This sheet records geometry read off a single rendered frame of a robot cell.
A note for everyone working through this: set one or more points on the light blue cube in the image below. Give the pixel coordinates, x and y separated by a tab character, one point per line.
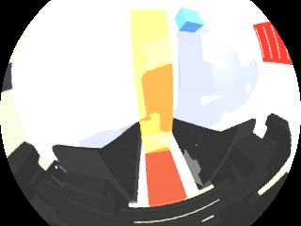
189	20

